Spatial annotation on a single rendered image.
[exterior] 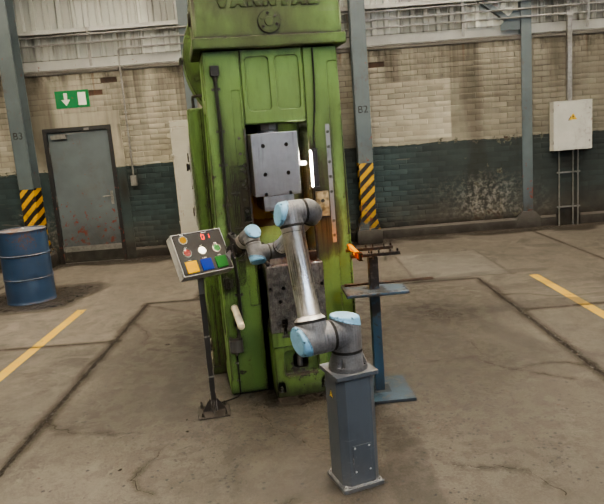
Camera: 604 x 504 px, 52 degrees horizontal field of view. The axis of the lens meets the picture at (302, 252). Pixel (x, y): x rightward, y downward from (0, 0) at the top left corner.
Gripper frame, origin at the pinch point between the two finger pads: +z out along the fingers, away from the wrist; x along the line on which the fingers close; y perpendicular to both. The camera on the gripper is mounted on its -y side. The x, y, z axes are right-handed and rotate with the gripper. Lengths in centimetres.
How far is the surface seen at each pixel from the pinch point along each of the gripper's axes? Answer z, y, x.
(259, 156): -19, -53, 35
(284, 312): 25, 39, 39
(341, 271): 16, 24, 89
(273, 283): 16.9, 20.7, 33.5
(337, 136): -32, -55, 92
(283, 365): 45, 70, 36
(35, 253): 415, -186, -10
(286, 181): -16, -35, 50
